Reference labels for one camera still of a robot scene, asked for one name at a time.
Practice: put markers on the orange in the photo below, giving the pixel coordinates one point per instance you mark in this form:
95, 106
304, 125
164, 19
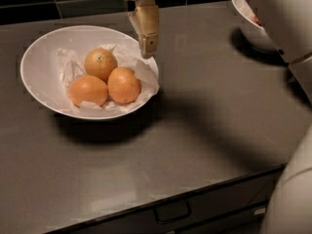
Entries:
100, 63
123, 86
88, 88

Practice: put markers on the white paper liner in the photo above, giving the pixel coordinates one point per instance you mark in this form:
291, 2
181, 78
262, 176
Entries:
71, 65

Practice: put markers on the white bowl with strawberries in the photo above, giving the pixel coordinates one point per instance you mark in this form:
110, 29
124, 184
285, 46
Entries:
255, 34

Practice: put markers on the large white bowl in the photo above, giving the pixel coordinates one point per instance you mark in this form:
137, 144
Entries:
39, 65

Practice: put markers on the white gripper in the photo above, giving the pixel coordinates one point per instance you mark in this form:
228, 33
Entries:
145, 18

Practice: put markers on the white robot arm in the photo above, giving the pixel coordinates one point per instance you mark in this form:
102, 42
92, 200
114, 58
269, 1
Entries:
211, 146

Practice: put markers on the dark drawer front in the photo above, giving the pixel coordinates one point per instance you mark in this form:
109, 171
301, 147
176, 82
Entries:
207, 210

